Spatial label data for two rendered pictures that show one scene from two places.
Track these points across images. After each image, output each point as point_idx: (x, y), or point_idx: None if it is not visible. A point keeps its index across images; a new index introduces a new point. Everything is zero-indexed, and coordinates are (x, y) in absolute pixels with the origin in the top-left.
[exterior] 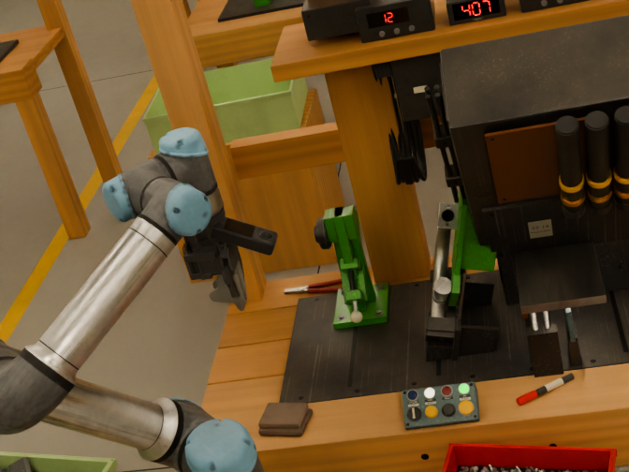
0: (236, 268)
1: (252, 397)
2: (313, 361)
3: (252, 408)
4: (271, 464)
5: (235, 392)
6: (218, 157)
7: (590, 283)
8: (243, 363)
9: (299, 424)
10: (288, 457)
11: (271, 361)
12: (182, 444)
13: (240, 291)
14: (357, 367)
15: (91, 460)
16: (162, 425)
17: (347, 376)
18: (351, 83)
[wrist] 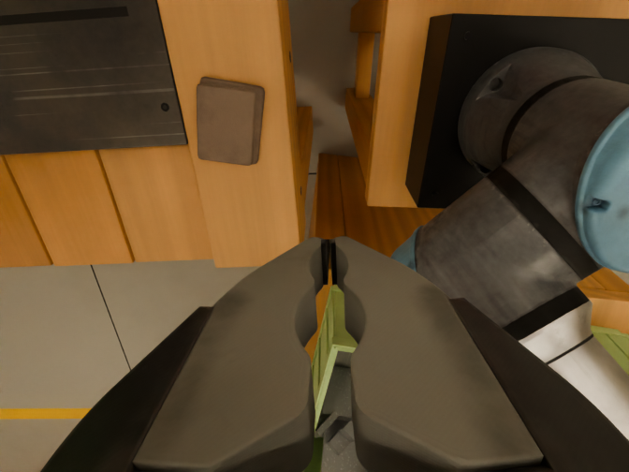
0: (274, 444)
1: (157, 192)
2: (65, 100)
3: (182, 187)
4: (293, 136)
5: (149, 219)
6: None
7: None
8: (80, 221)
9: (251, 90)
10: (289, 109)
11: (69, 178)
12: (586, 276)
13: (416, 302)
14: (68, 3)
15: (331, 369)
16: (588, 338)
17: (95, 21)
18: None
